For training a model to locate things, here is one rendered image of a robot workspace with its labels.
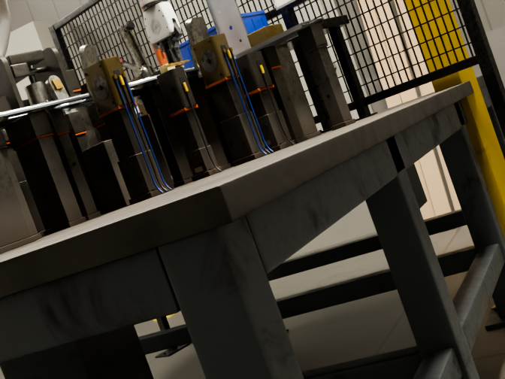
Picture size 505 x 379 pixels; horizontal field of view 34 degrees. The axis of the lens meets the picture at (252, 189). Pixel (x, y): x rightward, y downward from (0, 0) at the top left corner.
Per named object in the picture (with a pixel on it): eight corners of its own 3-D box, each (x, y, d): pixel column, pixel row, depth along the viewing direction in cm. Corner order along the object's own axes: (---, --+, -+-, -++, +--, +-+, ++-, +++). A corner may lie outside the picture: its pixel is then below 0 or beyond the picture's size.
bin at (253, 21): (247, 53, 266) (234, 14, 265) (187, 81, 287) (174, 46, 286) (278, 45, 278) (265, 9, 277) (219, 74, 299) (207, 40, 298)
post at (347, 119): (346, 125, 221) (309, 24, 219) (332, 131, 224) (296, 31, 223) (356, 122, 224) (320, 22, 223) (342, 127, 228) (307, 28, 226)
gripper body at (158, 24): (134, 10, 238) (147, 46, 238) (155, -3, 231) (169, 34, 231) (153, 7, 243) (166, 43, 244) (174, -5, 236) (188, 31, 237)
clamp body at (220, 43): (263, 158, 214) (217, 31, 212) (232, 168, 222) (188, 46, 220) (278, 152, 218) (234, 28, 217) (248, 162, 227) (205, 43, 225)
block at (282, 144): (288, 148, 224) (252, 50, 223) (258, 159, 232) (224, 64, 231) (303, 142, 229) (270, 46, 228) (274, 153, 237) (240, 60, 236)
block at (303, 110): (305, 140, 244) (264, 25, 243) (286, 147, 250) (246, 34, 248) (321, 134, 250) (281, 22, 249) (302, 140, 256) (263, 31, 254)
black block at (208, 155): (217, 174, 207) (177, 65, 206) (192, 183, 214) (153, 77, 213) (231, 169, 211) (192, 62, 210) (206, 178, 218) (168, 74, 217)
